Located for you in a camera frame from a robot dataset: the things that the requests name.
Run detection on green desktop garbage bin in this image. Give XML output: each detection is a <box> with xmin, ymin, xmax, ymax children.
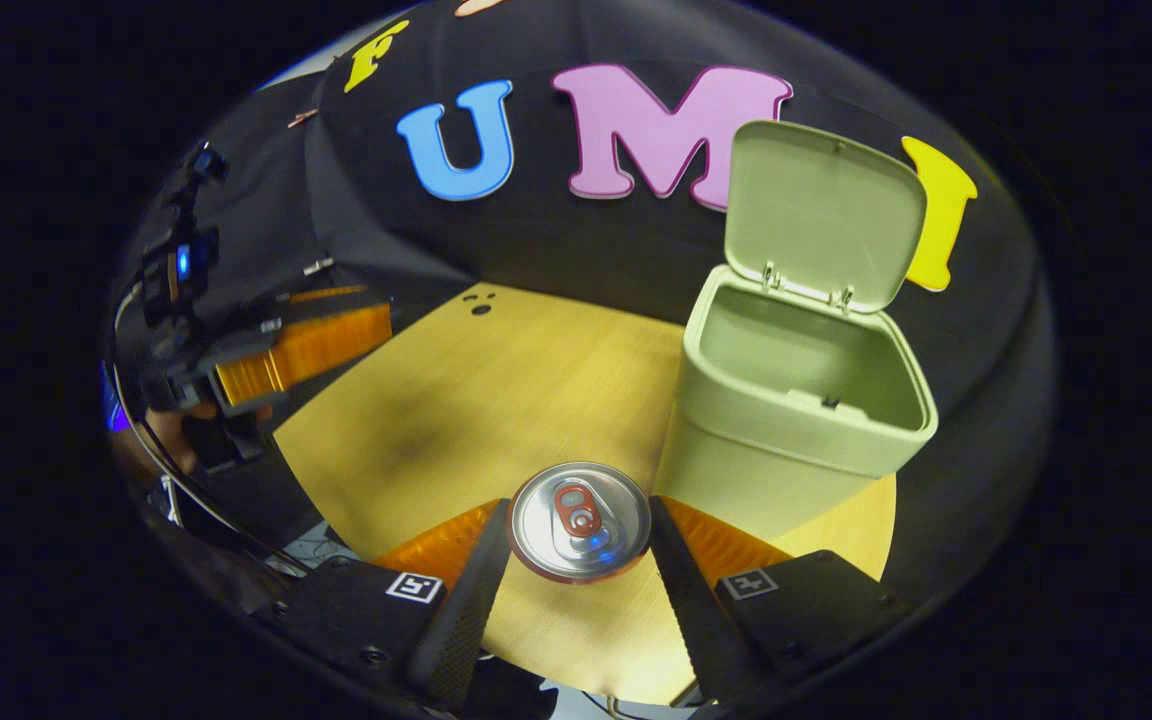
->
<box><xmin>651</xmin><ymin>118</ymin><xmax>940</xmax><ymax>546</ymax></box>

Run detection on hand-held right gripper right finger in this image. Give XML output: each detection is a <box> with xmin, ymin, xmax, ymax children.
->
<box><xmin>648</xmin><ymin>495</ymin><xmax>915</xmax><ymax>706</ymax></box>

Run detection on wooden desktop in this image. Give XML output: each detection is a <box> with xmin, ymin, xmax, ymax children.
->
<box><xmin>273</xmin><ymin>282</ymin><xmax>899</xmax><ymax>707</ymax></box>

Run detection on black backdrop cloth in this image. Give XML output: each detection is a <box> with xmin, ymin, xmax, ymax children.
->
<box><xmin>106</xmin><ymin>0</ymin><xmax>1057</xmax><ymax>641</ymax></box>

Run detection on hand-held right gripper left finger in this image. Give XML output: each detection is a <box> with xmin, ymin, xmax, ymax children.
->
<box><xmin>254</xmin><ymin>498</ymin><xmax>515</xmax><ymax>713</ymax></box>

